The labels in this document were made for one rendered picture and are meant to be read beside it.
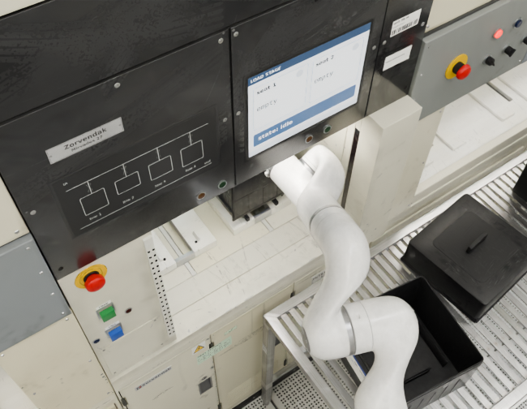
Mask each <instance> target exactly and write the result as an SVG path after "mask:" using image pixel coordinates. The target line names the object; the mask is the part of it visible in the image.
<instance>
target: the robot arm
mask: <svg viewBox="0 0 527 409"><path fill-rule="evenodd" d="M264 173H265V175H266V176H267V177H268V176H269V177H270V178H271V179H272V181H273V182H274V183H275V184H276V185H277V186H278V187H279V188H280V189H281V190H282V191H283V192H284V193H285V195H286V196H287V197H288V198H289V199H290V200H291V201H292V203H293V204H294V205H295V206H296V207H297V212H298V216H299V217H300V219H301V220H302V222H303V224H304V225H305V227H306V228H307V229H308V231H309V233H310V234H311V236H312V238H313V239H314V241H315V242H316V243H317V245H318V246H319V248H320V250H321V251H322V253H323V256H324V259H325V275H324V278H323V282H322V284H321V286H320V288H319V289H318V291H317V293H316V295H315V297H314V298H313V300H312V302H311V304H310V306H309V308H308V309H307V311H306V314H305V316H304V318H303V322H302V329H301V332H302V341H303V344H304V346H305V348H306V350H307V351H308V352H309V353H310V354H311V355H312V356H314V357H315V358H317V359H323V360H330V359H339V358H344V357H347V356H351V355H358V354H361V353H365V352H368V351H373V352H374V354H375V361H374V363H373V365H372V367H371V370H370V371H369V372H368V373H367V375H366V377H365V378H364V379H363V381H362V383H361V384H360V386H359V387H358V390H357V392H356V394H355V398H354V409H408V407H407V404H406V401H405V393H404V377H405V370H406V368H407V366H408V363H409V360H410V358H411V355H412V354H413V351H414V349H415V347H416V345H417V342H418V319H417V317H416V314H415V312H414V310H413V309H412V308H411V307H410V306H409V305H408V304H407V303H406V302H405V301H404V300H403V299H400V298H398V297H395V296H380V297H375V298H370V299H364V300H360V301H356V302H352V303H349V304H344V302H345V301H346V300H347V299H348V298H349V297H350V296H351V295H352V294H353V293H354V292H355V291H356V290H357V289H358V288H359V287H360V286H361V285H362V283H363V282H364V280H365V278H366V276H367V274H368V272H369V268H370V263H371V254H370V249H369V245H368V242H367V239H366V236H365V235H364V233H363V232H362V230H361V228H360V227H359V226H358V224H357V223H356V222H355V221H354V220H353V219H352V218H351V217H350V216H349V215H348V214H347V212H346V211H345V210H344V209H343V208H342V207H341V206H340V205H339V204H338V202H337V201H338V199H339V197H340V195H341V192H342V189H343V186H344V183H345V172H344V168H343V166H342V164H341V162H340V160H339V159H338V158H337V156H336V155H335V154H334V153H333V152H332V151H331V150H329V149H328V148H327V147H326V146H323V145H316V146H315V147H313V148H312V149H310V150H309V151H308V152H307V153H306V154H305V155H304V156H303V157H302V158H301V159H299V160H298V159H297V158H296V157H295V156H294V155H293V156H292V157H289V158H287V159H285V160H284V161H282V162H280V163H278V164H276V165H274V166H272V167H271V168H269V169H267V170H266V172H264Z"/></svg>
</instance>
